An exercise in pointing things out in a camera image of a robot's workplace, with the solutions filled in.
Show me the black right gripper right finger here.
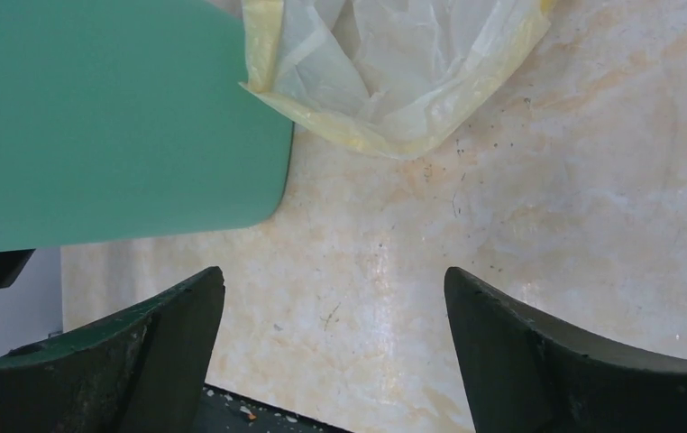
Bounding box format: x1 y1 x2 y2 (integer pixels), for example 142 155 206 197
444 267 687 432

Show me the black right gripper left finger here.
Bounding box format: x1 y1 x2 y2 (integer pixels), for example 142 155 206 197
0 266 225 432

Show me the clear yellow-edged plastic bag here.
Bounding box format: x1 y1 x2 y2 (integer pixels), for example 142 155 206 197
242 0 554 159

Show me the green plastic trash bin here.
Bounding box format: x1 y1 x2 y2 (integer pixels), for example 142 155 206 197
0 1 293 252

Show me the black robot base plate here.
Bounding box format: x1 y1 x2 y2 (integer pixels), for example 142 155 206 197
190 384 347 433

